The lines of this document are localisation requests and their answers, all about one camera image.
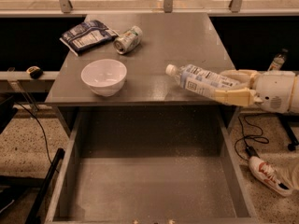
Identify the black bar on left floor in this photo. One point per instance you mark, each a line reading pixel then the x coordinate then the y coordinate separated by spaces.
pixel 32 217

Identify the green white soda can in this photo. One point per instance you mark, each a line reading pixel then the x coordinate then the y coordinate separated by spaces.
pixel 129 40

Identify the blue white snack bag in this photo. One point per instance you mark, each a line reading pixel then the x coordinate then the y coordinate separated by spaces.
pixel 87 35

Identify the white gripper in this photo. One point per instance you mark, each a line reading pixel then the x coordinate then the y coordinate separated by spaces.
pixel 274 89

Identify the open grey top drawer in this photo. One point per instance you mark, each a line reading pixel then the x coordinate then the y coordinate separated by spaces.
pixel 150 165

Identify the blue plastic water bottle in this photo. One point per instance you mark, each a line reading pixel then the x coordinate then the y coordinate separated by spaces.
pixel 198 80

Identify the white ceramic bowl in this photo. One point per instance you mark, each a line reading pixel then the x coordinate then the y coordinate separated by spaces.
pixel 104 77

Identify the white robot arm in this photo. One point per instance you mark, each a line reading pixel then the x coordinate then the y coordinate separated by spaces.
pixel 296 94

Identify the grey cabinet with counter top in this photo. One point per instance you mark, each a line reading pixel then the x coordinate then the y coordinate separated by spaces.
pixel 168 38

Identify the green juice bottle on ledge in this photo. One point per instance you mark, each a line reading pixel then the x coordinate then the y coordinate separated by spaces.
pixel 278 60

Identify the white red sneaker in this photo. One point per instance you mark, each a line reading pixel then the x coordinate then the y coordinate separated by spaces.
pixel 265 173

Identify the black yellow tape measure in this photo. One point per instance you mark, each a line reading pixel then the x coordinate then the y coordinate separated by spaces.
pixel 34 72

